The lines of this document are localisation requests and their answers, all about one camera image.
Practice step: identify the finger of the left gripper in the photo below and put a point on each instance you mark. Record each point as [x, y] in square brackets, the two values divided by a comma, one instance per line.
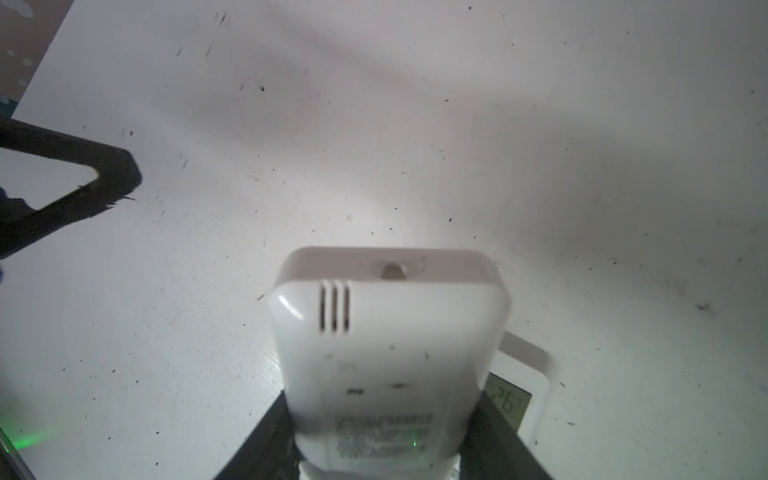
[117, 176]

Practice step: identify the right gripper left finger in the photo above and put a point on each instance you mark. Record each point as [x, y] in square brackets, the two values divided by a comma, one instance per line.
[269, 452]

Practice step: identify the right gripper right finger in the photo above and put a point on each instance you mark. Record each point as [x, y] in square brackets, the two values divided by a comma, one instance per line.
[491, 450]

